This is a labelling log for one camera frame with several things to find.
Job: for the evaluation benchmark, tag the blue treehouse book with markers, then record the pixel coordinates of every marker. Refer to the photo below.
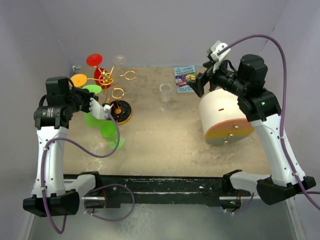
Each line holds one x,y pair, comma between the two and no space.
182,75

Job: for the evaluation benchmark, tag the green wine glass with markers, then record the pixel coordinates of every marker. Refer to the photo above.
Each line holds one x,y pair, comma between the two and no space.
109,131
90,120

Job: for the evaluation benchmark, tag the red wine glass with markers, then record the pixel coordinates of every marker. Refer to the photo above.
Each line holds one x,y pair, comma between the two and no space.
94,60

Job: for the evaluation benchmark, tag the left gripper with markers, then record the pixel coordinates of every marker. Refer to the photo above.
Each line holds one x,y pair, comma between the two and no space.
86,93

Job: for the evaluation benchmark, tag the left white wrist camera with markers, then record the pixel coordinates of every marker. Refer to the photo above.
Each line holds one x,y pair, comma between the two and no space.
100,112

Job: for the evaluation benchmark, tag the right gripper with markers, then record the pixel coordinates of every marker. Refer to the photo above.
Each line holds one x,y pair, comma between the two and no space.
202,79

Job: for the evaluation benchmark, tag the black base frame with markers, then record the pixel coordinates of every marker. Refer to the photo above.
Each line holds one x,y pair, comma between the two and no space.
164,190

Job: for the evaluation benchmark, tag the clear wine glass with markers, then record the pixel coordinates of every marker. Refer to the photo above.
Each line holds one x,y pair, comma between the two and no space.
119,61
165,95

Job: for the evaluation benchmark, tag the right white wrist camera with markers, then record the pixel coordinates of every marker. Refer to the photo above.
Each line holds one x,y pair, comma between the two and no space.
217,54

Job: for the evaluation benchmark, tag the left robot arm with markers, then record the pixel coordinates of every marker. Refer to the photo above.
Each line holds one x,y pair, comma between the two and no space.
50,195

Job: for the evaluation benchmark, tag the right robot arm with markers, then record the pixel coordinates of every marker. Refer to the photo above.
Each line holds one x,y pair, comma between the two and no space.
262,109

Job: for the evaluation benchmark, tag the orange wine glass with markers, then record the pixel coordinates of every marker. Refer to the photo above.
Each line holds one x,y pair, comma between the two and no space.
79,80

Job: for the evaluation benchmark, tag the gold wine glass rack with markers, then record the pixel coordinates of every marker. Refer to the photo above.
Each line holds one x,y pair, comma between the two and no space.
121,110

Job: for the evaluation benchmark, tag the clear wine glass back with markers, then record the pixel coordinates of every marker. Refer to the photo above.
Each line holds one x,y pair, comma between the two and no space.
165,95

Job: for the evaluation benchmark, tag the clear wine glass front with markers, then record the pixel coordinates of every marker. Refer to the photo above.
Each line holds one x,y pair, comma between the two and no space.
119,61

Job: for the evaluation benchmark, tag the white round drawer box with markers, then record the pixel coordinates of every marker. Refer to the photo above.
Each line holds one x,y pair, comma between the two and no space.
221,118

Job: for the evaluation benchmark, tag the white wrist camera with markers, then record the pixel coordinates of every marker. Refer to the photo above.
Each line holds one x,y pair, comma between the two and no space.
100,112
217,54

